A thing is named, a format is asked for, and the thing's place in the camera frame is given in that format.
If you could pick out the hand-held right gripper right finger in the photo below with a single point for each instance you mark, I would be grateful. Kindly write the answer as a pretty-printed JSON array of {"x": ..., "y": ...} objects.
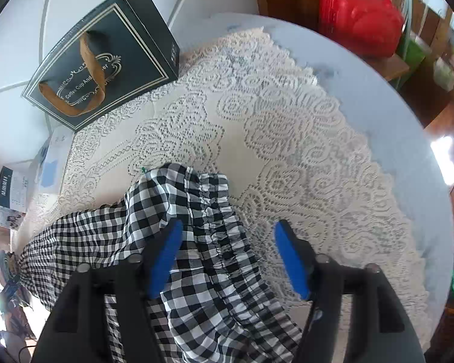
[{"x": 293, "y": 261}]

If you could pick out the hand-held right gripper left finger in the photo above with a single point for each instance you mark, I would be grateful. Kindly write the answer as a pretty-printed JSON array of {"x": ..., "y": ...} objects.
[{"x": 166, "y": 257}]

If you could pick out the black white checkered garment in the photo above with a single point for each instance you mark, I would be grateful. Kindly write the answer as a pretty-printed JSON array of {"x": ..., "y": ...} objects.
[{"x": 208, "y": 272}]

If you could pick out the cream lace tablecloth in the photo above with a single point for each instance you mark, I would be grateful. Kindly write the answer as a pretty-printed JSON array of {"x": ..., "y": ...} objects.
[{"x": 280, "y": 140}]

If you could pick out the white cardboard box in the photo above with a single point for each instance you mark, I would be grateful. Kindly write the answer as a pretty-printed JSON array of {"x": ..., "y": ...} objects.
[{"x": 51, "y": 158}]

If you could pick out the small printed product box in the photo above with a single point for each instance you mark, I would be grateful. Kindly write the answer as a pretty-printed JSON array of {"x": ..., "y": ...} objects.
[{"x": 11, "y": 196}]

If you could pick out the dark green gift box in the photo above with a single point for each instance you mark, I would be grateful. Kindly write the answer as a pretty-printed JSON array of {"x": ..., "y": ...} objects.
[{"x": 102, "y": 56}]

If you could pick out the wooden stool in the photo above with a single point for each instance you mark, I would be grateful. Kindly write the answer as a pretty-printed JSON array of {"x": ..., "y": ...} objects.
[{"x": 389, "y": 66}]

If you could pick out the green bag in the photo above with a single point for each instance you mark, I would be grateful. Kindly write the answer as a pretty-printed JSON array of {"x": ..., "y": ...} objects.
[{"x": 414, "y": 51}]

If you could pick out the red handbag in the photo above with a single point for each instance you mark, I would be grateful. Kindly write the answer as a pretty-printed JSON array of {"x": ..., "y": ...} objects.
[{"x": 359, "y": 15}]

